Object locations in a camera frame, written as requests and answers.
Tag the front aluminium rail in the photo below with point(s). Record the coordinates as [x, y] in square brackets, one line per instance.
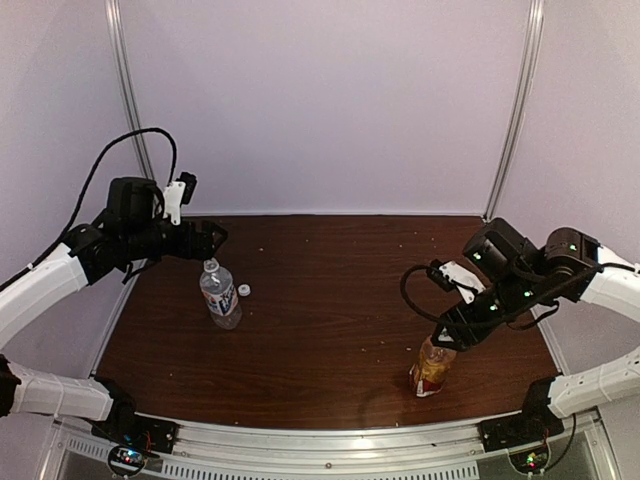
[451, 450]

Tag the white water bottle cap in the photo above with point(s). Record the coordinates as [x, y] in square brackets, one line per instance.
[244, 290]

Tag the left circuit board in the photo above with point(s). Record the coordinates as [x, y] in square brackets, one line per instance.
[124, 461]

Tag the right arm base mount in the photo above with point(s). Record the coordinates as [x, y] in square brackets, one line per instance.
[534, 423]

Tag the aluminium frame post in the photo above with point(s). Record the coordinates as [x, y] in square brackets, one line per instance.
[116, 32]
[529, 59]

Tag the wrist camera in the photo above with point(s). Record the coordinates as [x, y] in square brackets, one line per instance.
[451, 276]
[179, 192]

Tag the amber tea bottle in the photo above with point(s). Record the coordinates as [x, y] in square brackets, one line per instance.
[428, 374]

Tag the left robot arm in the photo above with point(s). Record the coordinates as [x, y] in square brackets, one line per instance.
[140, 222]

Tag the right circuit board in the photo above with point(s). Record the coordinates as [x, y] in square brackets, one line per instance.
[530, 461]

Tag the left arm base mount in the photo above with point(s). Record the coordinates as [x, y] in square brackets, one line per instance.
[125, 426]

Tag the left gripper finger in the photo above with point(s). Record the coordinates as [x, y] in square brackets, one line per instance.
[206, 253]
[215, 236]

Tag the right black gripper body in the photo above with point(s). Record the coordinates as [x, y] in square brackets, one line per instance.
[459, 313]

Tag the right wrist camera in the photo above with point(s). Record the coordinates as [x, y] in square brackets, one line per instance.
[451, 276]

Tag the clear water bottle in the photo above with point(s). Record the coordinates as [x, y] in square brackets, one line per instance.
[220, 294]

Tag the circuit board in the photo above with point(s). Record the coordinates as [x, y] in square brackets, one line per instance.
[530, 461]
[124, 461]

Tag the right aluminium frame post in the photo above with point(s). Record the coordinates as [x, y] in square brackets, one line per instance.
[529, 59]

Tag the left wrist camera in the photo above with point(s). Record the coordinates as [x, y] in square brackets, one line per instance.
[179, 192]

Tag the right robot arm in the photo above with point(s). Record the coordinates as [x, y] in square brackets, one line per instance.
[571, 265]

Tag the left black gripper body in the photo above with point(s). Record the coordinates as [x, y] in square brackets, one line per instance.
[184, 246]

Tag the left aluminium frame post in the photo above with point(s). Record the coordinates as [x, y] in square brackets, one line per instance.
[116, 32]

